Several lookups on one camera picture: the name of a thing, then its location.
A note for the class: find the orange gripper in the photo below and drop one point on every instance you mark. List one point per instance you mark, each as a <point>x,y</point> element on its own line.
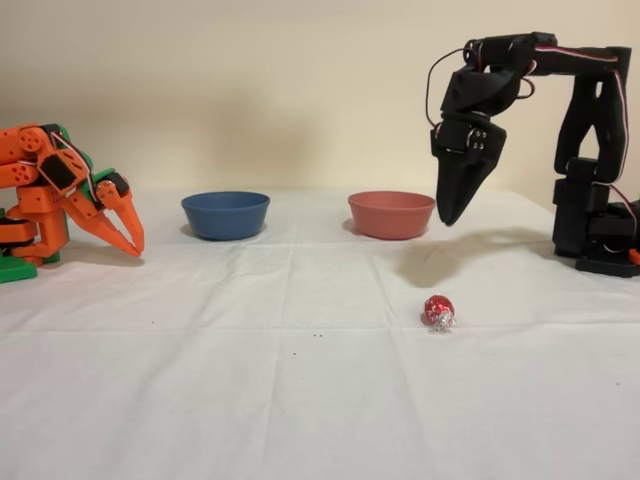
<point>93,206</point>

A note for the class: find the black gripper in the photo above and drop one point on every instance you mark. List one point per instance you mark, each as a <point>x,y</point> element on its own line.
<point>462,160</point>

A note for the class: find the red foil-wrapped candy ball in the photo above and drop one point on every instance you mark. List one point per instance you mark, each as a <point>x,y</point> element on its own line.
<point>435,307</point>

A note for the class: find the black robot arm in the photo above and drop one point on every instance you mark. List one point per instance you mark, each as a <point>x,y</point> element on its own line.
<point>595,125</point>

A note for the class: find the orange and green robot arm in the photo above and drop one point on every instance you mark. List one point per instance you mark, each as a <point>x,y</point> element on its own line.
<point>35,200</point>

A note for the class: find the red bowl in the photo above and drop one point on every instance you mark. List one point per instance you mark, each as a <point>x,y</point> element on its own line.
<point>390,217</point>

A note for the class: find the blue bowl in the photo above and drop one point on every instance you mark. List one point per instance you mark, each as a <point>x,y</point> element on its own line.
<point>225,217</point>

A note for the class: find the white tablecloth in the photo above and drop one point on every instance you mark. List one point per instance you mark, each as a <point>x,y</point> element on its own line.
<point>300,375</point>

